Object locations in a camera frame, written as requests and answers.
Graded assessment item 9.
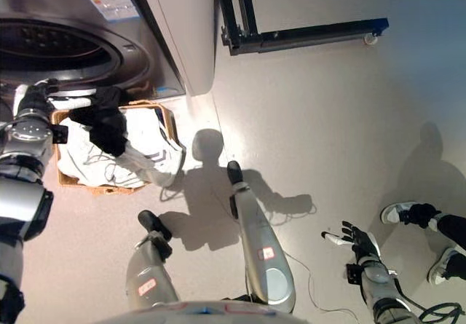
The robot right hand black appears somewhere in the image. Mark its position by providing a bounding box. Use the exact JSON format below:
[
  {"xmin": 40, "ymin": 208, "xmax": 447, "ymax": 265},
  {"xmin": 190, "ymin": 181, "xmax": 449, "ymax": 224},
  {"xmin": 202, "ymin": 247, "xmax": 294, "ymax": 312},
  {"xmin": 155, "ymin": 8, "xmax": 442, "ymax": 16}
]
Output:
[{"xmin": 320, "ymin": 220, "xmax": 382, "ymax": 263}]

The black garment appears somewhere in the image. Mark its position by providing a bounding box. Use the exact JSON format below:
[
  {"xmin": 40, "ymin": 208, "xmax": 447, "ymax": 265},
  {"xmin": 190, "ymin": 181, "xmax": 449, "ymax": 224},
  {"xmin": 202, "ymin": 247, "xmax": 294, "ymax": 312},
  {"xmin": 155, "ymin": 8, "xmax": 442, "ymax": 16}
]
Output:
[{"xmin": 68, "ymin": 86, "xmax": 129, "ymax": 157}]

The robot leg silver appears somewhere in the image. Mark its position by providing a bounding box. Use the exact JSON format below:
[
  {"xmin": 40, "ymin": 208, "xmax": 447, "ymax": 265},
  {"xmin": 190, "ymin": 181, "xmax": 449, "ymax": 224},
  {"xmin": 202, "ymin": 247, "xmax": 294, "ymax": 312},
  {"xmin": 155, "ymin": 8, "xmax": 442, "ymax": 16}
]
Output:
[
  {"xmin": 125, "ymin": 210, "xmax": 181, "ymax": 309},
  {"xmin": 226, "ymin": 160, "xmax": 296, "ymax": 314}
]

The thin white cable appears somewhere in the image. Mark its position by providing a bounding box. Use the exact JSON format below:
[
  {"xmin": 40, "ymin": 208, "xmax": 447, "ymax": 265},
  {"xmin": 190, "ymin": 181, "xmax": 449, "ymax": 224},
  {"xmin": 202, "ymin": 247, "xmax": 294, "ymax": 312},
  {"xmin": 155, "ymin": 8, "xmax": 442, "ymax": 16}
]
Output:
[{"xmin": 280, "ymin": 250, "xmax": 350, "ymax": 314}]

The black metal frame with casters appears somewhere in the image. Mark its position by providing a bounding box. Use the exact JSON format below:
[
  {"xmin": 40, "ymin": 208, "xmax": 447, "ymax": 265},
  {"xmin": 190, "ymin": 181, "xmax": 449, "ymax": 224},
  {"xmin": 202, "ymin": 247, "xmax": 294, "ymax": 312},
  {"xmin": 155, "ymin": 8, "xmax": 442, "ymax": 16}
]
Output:
[{"xmin": 214, "ymin": 0, "xmax": 390, "ymax": 56}]

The robot left leg silver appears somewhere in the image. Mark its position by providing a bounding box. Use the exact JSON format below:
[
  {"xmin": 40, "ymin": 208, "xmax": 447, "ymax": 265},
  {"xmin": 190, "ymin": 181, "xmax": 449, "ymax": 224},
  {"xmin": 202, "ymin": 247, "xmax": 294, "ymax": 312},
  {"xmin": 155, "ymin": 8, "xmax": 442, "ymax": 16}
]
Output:
[{"xmin": 125, "ymin": 210, "xmax": 181, "ymax": 309}]

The robot right leg silver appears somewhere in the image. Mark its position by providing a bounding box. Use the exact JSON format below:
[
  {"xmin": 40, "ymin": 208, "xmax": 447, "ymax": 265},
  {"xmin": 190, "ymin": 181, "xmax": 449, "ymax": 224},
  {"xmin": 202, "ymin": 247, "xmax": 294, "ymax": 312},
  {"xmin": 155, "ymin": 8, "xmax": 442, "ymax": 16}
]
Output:
[{"xmin": 226, "ymin": 160, "xmax": 296, "ymax": 314}]

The white grey sneaker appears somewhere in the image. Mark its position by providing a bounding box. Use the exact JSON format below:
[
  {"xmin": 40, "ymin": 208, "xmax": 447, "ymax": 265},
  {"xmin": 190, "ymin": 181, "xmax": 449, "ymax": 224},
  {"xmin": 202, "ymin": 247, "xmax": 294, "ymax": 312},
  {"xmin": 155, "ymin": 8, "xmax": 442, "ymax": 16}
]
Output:
[
  {"xmin": 426, "ymin": 247, "xmax": 459, "ymax": 285},
  {"xmin": 380, "ymin": 202, "xmax": 419, "ymax": 225}
]

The wicker laundry basket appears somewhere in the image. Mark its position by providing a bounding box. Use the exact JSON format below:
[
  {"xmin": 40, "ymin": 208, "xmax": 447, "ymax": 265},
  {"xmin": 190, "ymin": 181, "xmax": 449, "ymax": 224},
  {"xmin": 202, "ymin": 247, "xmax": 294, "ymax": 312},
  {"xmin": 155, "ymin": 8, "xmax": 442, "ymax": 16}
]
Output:
[{"xmin": 50, "ymin": 99, "xmax": 180, "ymax": 197}]

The robot torso grey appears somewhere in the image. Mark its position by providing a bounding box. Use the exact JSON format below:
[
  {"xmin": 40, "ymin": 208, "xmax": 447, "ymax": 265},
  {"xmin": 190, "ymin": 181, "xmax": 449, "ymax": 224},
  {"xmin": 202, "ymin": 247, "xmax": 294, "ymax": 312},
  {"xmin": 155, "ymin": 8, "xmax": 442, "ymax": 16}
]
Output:
[{"xmin": 94, "ymin": 300, "xmax": 292, "ymax": 324}]

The black cable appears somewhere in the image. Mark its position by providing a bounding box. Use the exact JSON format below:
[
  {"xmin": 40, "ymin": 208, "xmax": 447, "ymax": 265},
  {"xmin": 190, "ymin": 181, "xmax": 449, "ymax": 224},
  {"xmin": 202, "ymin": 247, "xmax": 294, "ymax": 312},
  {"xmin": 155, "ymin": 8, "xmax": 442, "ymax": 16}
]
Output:
[{"xmin": 391, "ymin": 265, "xmax": 466, "ymax": 324}]

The grey front-load washing machine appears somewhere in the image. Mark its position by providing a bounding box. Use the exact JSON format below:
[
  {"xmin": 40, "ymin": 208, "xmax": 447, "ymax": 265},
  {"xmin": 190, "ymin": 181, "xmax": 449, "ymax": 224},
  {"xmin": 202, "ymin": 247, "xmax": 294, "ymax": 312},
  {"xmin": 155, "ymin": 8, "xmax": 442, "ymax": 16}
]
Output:
[{"xmin": 0, "ymin": 0, "xmax": 186, "ymax": 121}]

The white garment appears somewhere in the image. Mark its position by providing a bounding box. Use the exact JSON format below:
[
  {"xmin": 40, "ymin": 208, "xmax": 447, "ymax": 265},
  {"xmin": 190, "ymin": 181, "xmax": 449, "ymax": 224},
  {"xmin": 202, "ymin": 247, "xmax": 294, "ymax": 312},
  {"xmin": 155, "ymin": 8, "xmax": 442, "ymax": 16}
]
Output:
[{"xmin": 47, "ymin": 96, "xmax": 187, "ymax": 190}]

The robot left hand black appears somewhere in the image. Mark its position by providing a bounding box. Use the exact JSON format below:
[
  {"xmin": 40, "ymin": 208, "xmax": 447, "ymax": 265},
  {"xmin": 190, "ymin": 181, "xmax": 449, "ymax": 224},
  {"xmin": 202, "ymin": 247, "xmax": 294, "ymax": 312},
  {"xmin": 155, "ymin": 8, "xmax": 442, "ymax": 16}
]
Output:
[{"xmin": 13, "ymin": 78, "xmax": 62, "ymax": 116}]

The grey cabinet side panel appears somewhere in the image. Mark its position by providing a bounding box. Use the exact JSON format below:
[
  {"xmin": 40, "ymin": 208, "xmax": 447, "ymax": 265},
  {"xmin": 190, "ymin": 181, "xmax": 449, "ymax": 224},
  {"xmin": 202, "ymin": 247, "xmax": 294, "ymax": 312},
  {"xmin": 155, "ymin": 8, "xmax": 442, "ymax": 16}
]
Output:
[{"xmin": 134, "ymin": 0, "xmax": 219, "ymax": 96}]

